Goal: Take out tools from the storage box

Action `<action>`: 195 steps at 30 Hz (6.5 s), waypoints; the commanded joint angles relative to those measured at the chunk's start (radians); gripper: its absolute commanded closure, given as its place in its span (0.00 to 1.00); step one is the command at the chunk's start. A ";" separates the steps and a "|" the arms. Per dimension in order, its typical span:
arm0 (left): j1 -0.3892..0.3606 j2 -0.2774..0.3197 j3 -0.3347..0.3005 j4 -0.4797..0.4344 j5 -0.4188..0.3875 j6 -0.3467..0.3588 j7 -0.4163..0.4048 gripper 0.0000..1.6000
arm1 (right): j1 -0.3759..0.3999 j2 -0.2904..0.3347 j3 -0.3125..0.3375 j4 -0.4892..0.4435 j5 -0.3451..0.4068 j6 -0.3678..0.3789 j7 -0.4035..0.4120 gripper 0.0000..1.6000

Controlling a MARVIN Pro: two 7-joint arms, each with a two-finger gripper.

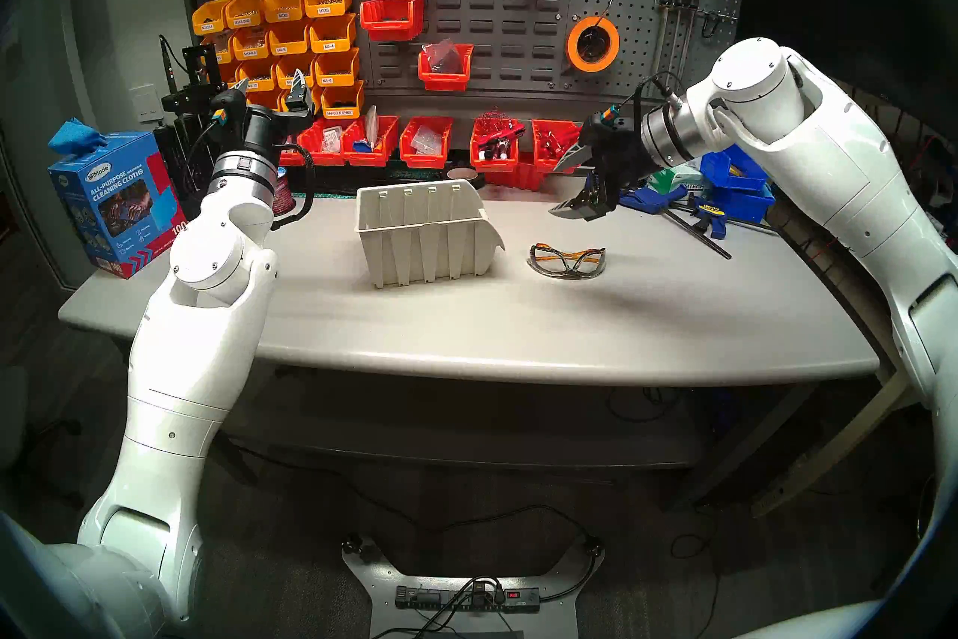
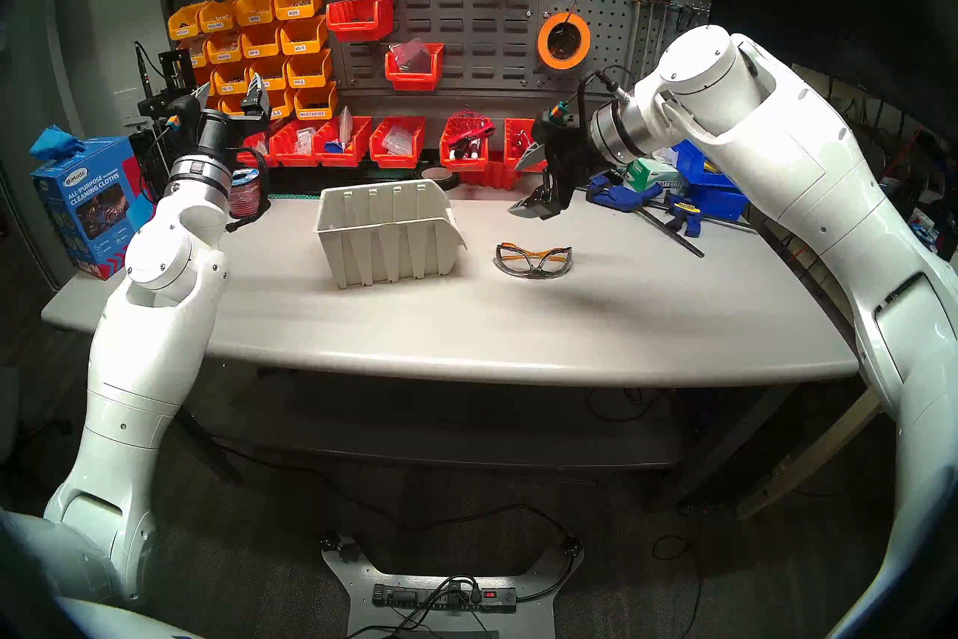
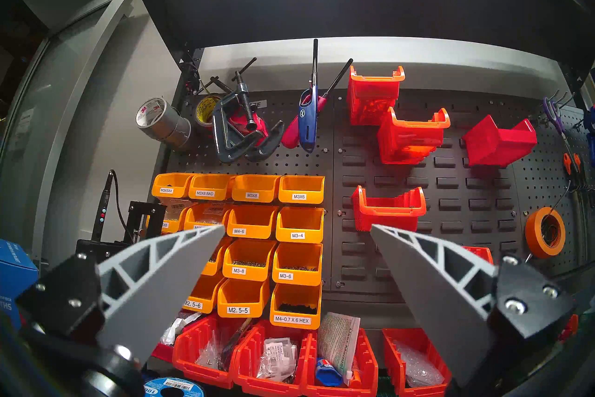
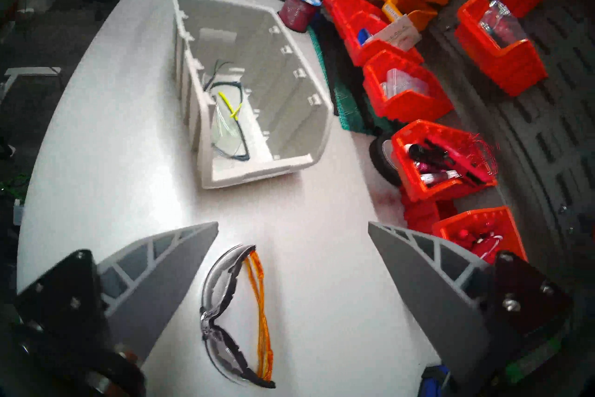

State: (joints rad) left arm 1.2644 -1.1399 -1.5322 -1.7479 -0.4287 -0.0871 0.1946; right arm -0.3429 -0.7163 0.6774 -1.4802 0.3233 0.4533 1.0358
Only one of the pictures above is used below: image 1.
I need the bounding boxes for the orange tape roll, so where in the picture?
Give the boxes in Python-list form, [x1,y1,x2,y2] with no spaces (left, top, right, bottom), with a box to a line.
[567,15,621,74]

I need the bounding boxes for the blue cleaning cloth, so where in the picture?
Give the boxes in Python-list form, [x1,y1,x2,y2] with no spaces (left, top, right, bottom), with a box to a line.
[49,117,109,155]

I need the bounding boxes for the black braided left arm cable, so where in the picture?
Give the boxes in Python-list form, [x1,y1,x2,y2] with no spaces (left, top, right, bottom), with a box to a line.
[269,140,317,232]

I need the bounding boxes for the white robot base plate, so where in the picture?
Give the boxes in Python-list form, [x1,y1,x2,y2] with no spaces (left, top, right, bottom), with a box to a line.
[341,533,605,639]

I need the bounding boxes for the black metal stand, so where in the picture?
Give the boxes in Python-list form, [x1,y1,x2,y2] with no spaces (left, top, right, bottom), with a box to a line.
[159,35,229,197]

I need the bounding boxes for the safety glasses orange temples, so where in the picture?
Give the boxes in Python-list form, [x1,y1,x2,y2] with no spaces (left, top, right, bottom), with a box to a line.
[527,243,607,281]

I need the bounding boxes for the green white wipes box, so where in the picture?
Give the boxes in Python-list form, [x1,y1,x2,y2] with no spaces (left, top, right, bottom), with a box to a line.
[650,164,708,197]

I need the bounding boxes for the red wire bundle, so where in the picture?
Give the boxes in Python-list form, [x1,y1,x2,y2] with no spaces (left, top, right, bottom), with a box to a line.
[479,108,526,144]

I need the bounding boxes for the beige plastic storage bin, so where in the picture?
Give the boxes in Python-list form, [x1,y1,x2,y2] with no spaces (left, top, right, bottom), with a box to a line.
[355,179,506,289]

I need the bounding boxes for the black floor power cable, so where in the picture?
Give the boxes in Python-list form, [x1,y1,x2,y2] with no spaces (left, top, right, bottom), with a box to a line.
[239,443,605,605]

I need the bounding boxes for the grey workbench lower shelf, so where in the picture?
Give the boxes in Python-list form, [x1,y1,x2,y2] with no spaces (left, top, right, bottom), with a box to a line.
[210,364,779,489]

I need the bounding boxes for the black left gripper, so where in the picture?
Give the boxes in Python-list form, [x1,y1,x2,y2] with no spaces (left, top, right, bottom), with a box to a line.
[231,68,314,155]

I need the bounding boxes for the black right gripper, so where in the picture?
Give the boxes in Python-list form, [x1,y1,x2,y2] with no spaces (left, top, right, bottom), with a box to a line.
[549,119,658,222]

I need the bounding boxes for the red spool blue label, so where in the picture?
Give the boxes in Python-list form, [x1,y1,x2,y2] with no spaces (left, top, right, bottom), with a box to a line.
[271,164,302,219]

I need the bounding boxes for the black power strip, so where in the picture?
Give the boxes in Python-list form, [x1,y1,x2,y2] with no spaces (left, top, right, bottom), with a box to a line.
[394,584,541,614]

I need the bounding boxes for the blue bar clamp yellow label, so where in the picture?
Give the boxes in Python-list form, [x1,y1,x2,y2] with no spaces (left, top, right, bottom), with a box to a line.
[690,194,779,238]

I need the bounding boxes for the dark plastic parts bag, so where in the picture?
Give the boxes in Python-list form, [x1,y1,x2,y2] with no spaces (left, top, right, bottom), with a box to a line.
[423,39,461,74]

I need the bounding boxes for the blue cleaning cloths box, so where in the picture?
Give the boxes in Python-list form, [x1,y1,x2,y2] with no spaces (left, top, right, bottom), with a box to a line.
[47,132,186,280]

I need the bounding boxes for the blue plastic bin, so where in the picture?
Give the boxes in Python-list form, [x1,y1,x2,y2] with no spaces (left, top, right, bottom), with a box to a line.
[700,147,770,193]
[707,187,777,225]

